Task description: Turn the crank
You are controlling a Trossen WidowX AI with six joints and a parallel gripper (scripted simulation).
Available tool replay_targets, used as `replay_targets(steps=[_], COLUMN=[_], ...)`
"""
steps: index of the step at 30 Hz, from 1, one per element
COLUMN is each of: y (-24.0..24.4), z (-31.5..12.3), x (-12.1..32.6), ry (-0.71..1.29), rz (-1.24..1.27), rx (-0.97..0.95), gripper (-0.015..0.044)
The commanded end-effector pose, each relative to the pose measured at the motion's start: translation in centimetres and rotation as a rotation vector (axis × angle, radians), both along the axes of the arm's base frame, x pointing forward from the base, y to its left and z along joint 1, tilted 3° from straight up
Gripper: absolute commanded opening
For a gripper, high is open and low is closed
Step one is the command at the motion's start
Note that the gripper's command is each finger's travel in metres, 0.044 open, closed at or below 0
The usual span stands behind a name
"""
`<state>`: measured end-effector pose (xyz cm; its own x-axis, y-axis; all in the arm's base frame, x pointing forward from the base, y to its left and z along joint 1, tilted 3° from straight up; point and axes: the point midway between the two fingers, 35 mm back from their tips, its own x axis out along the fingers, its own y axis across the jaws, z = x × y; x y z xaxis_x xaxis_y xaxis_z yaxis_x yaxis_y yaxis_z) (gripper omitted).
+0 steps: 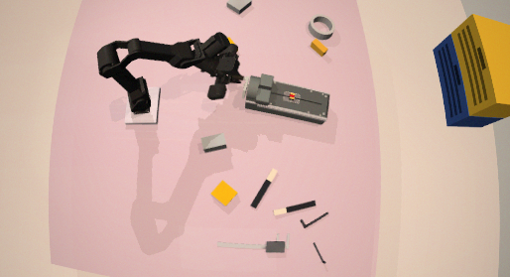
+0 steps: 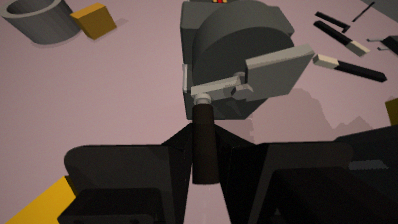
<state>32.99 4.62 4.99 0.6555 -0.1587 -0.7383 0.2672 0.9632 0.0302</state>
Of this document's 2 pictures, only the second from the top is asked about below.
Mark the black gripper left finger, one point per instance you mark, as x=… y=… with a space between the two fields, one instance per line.
x=165 y=166

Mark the dark grey hollow cylinder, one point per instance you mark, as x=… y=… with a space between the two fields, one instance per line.
x=43 y=21

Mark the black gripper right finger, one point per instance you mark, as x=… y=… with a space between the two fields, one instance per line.
x=245 y=169

